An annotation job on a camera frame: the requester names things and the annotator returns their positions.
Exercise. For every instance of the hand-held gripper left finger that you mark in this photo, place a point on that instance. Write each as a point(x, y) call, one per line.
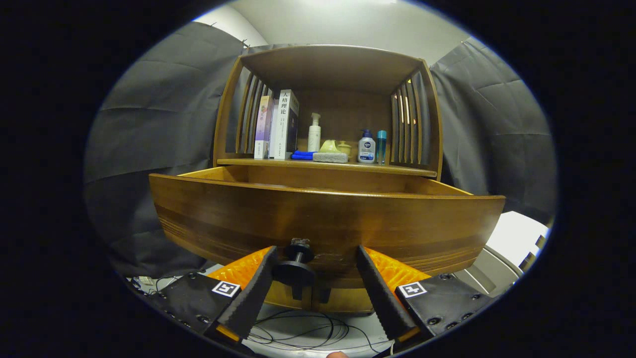
point(256, 298)

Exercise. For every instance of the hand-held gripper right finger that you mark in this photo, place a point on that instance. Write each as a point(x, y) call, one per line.
point(382, 298)

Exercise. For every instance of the wooden drawer with black knob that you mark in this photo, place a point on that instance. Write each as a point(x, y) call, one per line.
point(323, 219)

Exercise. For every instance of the wooden countertop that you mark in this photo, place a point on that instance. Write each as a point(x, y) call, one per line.
point(298, 163)

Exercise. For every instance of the brown wooden cabinet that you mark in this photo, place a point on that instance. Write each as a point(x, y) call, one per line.
point(333, 64)

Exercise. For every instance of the grey slatted chair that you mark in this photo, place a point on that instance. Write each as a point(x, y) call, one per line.
point(492, 271)

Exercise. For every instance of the white board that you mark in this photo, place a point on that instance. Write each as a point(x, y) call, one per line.
point(516, 233)

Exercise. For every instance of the blue folded cloth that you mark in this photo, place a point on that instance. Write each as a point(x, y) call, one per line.
point(301, 155)

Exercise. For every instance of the white bottle with blue pump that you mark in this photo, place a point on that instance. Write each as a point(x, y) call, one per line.
point(366, 149)

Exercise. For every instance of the teal bottle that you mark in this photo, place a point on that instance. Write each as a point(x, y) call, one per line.
point(381, 146)

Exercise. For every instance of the yellow lidded teacup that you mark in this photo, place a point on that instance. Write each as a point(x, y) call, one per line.
point(345, 147)

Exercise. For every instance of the purple book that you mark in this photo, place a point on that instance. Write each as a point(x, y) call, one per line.
point(262, 127)

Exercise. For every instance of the thick white book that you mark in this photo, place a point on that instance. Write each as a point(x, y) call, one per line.
point(283, 124)

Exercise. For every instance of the black backdrop cloth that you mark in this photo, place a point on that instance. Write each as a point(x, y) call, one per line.
point(149, 149)

